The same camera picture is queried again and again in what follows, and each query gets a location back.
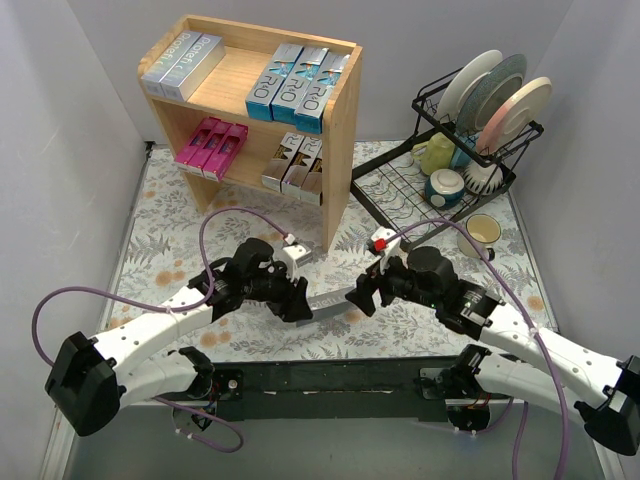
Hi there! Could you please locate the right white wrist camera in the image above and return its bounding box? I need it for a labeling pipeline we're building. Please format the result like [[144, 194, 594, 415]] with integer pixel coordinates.
[[367, 226, 400, 274]]

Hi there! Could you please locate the teal spotted bowl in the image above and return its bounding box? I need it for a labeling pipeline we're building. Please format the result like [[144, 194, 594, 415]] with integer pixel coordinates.
[[425, 169, 465, 210]]

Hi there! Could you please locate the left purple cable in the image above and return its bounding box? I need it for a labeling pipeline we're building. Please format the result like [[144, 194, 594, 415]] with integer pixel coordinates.
[[31, 207, 296, 454]]

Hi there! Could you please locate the floral table mat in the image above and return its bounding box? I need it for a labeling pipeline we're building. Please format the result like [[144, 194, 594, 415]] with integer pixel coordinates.
[[117, 147, 556, 362]]

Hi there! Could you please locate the pink and cream plate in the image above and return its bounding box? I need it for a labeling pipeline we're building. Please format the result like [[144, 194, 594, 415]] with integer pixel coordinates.
[[475, 77, 553, 156]]

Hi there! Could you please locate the green mug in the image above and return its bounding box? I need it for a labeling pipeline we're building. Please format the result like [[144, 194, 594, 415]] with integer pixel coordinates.
[[411, 133, 456, 175]]

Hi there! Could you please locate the black striped white bowl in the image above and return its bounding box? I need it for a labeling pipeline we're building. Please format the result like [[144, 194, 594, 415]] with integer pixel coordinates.
[[462, 161, 503, 196]]

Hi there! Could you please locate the black wire dish rack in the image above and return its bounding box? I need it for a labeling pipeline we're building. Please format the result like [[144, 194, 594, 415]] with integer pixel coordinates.
[[350, 72, 544, 231]]

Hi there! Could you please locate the white plate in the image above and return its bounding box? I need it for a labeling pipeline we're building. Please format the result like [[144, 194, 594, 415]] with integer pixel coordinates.
[[435, 50, 503, 123]]

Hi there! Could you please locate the purple cable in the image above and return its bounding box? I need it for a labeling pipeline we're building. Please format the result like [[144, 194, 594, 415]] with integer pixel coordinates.
[[31, 207, 296, 454], [394, 218, 571, 480]]

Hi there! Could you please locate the silver Protect toothpaste box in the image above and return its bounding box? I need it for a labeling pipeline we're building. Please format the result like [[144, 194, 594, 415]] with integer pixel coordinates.
[[161, 34, 226, 102], [295, 286, 355, 327]]

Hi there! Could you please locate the pink toothpaste box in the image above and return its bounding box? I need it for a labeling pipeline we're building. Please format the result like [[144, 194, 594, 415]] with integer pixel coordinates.
[[175, 117, 219, 170], [203, 124, 248, 181], [187, 120, 232, 175]]

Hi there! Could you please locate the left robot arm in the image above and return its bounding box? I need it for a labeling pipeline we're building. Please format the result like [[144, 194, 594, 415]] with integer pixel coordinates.
[[45, 238, 312, 436]]

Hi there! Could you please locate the grey speckled plate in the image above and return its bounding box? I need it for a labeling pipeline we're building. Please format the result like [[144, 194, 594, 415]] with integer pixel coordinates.
[[456, 54, 528, 135]]

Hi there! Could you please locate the wooden two-tier shelf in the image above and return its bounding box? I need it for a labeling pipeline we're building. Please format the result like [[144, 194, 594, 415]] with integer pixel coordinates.
[[137, 14, 364, 251]]

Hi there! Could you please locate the blue mug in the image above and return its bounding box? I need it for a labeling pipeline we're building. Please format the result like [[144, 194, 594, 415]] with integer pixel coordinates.
[[449, 134, 478, 170]]

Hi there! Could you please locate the cream enamel mug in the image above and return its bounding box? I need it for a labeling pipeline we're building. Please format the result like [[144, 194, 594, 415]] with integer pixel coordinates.
[[457, 214, 502, 261]]

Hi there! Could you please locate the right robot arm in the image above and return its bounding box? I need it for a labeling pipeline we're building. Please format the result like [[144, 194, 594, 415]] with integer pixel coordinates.
[[345, 247, 639, 456]]

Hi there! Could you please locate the silver toothpaste box slanted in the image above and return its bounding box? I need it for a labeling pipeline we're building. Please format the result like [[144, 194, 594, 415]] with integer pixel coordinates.
[[141, 30, 202, 97]]

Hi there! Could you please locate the silver black gold toothpaste box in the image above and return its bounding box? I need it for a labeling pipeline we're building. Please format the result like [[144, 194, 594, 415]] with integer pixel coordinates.
[[281, 137, 322, 199]]

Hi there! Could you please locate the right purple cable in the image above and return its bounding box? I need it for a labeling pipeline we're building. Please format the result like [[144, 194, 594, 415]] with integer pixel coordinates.
[[394, 218, 571, 480]]

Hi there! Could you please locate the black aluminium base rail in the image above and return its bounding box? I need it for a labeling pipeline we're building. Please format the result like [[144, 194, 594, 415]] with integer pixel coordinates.
[[54, 357, 601, 436]]

